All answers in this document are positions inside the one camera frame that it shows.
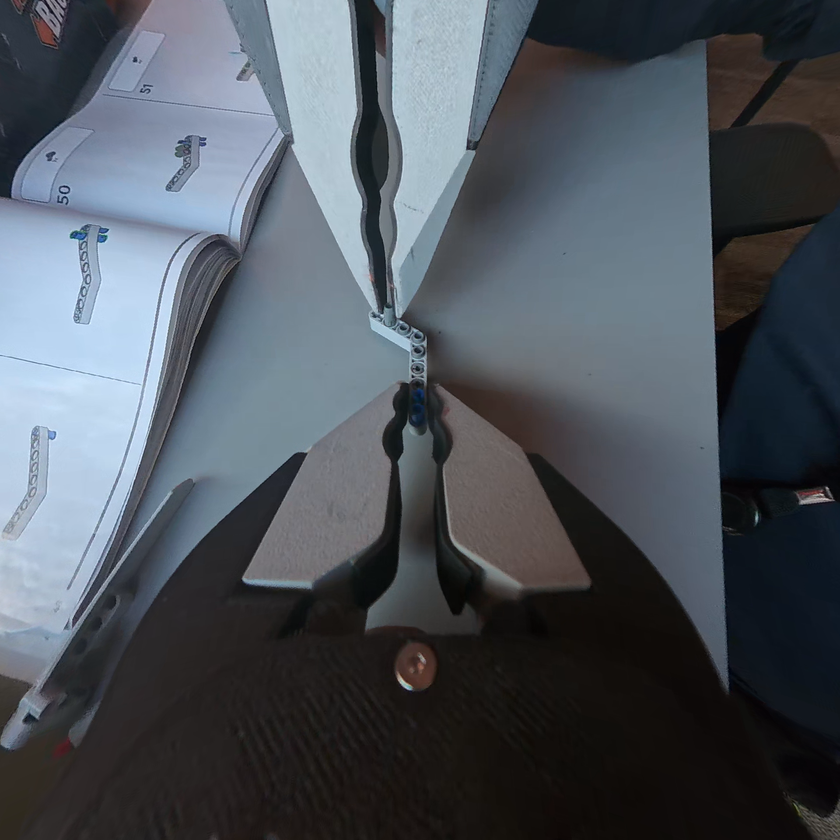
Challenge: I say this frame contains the black chair seat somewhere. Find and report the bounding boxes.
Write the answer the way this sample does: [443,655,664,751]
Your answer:
[709,123,840,258]

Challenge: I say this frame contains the grey lego model assembly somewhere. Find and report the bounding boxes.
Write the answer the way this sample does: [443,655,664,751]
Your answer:
[0,478,196,753]

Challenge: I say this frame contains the person's right forearm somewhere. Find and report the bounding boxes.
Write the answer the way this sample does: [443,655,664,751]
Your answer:
[525,0,840,64]

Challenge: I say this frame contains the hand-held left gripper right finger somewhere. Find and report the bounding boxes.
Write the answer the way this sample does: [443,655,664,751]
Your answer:
[428,384,592,615]

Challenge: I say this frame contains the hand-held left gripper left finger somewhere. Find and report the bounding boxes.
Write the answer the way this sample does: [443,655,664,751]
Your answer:
[241,382,403,614]

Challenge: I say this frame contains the black and silver handle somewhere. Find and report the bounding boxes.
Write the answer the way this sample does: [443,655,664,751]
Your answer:
[722,484,838,536]

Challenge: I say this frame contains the person's leg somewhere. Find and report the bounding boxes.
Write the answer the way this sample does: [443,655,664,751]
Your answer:
[717,210,840,816]

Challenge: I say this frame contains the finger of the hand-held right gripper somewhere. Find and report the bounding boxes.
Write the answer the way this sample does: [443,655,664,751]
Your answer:
[377,0,543,311]
[223,0,389,311]

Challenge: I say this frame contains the black lego set box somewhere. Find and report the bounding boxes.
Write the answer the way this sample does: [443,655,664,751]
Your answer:
[0,0,142,198]

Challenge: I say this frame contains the light grey bent lego beam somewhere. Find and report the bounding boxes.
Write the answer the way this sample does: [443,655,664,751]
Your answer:
[367,308,431,438]

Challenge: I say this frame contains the lego instruction booklet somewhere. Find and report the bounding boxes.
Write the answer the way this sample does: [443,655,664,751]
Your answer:
[0,29,294,635]

